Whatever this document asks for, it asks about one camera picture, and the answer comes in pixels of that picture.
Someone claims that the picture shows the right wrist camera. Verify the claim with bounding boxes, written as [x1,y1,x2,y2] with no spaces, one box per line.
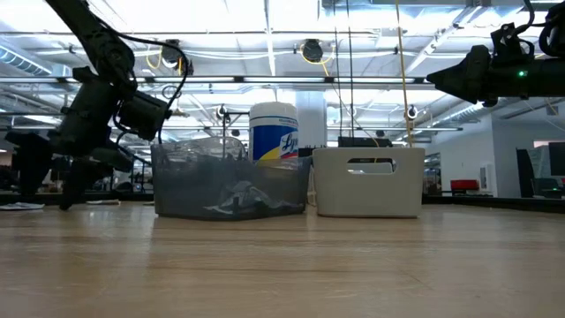
[489,21,536,62]

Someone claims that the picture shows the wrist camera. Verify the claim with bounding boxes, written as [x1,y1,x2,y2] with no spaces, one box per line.
[489,21,536,62]
[117,90,173,142]

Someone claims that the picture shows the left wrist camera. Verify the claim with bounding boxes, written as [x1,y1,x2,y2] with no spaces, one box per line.
[117,90,173,142]

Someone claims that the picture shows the black standing panel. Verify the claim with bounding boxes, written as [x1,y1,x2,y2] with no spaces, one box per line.
[515,148,536,199]

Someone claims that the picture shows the black wall screen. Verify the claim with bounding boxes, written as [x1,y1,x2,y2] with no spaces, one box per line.
[547,140,565,177]

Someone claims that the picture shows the grey translucent plastic bin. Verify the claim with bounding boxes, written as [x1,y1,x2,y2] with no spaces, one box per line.
[150,136,313,221]

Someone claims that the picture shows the red box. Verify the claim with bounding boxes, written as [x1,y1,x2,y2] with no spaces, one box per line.
[449,178,480,193]

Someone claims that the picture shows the long ceiling light bar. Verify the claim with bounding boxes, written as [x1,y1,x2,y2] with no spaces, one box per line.
[0,74,432,85]

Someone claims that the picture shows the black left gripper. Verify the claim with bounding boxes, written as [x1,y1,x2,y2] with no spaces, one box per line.
[4,65,136,211]

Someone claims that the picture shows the long yellow cord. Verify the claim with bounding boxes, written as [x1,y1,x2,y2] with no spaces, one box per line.
[394,0,415,148]

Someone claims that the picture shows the Lysol wipes canister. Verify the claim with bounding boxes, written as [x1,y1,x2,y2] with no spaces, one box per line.
[248,101,300,169]

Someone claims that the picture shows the white building column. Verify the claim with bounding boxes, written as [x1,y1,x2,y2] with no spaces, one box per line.
[295,90,328,148]

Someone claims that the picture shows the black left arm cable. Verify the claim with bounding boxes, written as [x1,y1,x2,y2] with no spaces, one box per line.
[94,15,192,145]

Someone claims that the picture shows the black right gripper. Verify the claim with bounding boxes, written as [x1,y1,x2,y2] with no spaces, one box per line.
[426,44,565,109]

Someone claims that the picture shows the black ceiling cord reel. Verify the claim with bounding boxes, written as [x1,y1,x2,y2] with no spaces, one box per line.
[159,38,184,64]
[301,38,325,63]

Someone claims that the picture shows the black hanging cables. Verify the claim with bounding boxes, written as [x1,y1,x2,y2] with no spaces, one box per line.
[331,0,356,139]

